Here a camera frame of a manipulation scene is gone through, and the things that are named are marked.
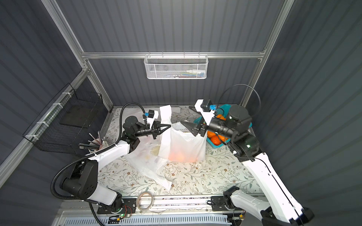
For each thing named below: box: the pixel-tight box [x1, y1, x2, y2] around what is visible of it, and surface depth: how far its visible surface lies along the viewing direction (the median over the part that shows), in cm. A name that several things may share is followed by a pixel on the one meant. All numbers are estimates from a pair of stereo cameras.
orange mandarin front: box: [210, 135, 222, 146], surface depth 95 cm
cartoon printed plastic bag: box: [158, 104, 208, 163], surface depth 78 cm
